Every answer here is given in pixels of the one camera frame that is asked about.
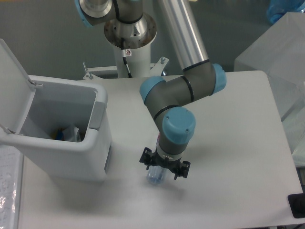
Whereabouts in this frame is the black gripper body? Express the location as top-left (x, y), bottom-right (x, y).
top-left (152, 151), bottom-right (182, 173)

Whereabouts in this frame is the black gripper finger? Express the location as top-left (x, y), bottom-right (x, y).
top-left (139, 147), bottom-right (156, 170)
top-left (171, 161), bottom-right (191, 180)

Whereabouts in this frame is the clear plastic water bottle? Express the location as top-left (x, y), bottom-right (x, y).
top-left (146, 165), bottom-right (168, 185)

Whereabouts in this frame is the white plastic bag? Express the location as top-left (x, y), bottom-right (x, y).
top-left (63, 125), bottom-right (81, 142)

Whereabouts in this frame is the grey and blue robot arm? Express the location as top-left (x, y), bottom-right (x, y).
top-left (75, 0), bottom-right (226, 184)

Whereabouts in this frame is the white trash can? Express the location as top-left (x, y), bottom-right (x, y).
top-left (0, 75), bottom-right (112, 182)

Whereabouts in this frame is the white trash can lid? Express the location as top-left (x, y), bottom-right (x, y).
top-left (0, 39), bottom-right (36, 133)

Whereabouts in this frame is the blue and yellow snack packet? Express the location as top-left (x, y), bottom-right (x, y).
top-left (52, 128), bottom-right (64, 141)

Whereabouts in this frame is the black device at edge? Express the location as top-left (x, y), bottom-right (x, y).
top-left (288, 193), bottom-right (305, 219)

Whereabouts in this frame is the paper sheet in plastic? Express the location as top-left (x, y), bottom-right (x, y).
top-left (0, 145), bottom-right (23, 229)

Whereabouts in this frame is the translucent plastic box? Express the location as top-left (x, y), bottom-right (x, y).
top-left (234, 12), bottom-right (305, 155)

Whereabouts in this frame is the blue water jug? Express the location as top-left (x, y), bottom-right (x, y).
top-left (266, 0), bottom-right (305, 24)

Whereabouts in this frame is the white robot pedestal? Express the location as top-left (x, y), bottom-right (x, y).
top-left (113, 43), bottom-right (151, 78)

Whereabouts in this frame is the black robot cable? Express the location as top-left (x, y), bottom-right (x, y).
top-left (120, 37), bottom-right (133, 78)

